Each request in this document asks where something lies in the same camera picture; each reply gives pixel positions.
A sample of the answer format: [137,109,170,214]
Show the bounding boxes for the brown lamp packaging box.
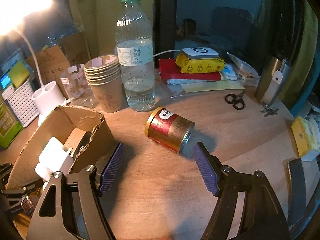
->
[35,45,70,99]

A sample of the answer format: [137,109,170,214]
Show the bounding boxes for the clear plastic water bottle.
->
[115,0,156,112]

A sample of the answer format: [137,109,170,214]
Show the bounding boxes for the stack of brown paper cups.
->
[84,55,123,113]

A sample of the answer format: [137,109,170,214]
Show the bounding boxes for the white pill bottle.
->
[35,137,74,181]

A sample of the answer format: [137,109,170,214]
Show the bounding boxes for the stainless steel tumbler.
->
[255,56,291,106]

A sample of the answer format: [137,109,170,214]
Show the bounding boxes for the white desk lamp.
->
[1,0,66,126]

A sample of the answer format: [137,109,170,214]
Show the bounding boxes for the green snack package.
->
[0,97,23,151]

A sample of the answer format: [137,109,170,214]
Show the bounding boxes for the red gold tin can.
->
[144,107,195,153]

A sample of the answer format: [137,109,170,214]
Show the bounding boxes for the yellow tissue pack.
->
[291,116,319,162]

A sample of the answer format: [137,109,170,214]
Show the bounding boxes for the yellow duck wipes pack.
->
[175,53,226,74]

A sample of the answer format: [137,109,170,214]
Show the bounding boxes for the yellow green sponge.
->
[8,61,30,88]

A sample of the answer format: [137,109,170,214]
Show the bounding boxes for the white power bank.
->
[182,47,219,60]

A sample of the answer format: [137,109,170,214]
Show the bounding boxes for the white woven plastic basket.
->
[5,78,40,128]

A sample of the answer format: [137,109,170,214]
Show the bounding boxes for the black scissors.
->
[225,90,245,111]

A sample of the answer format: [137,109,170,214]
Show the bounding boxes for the brown cardboard box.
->
[7,106,117,190]

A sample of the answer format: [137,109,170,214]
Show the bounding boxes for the metal keys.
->
[260,102,279,117]

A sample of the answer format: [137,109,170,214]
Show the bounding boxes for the black smartphone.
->
[287,159,306,226]

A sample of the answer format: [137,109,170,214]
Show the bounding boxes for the clear glass with stickers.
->
[60,63,97,108]

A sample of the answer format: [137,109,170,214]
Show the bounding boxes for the red book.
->
[158,58,222,81]

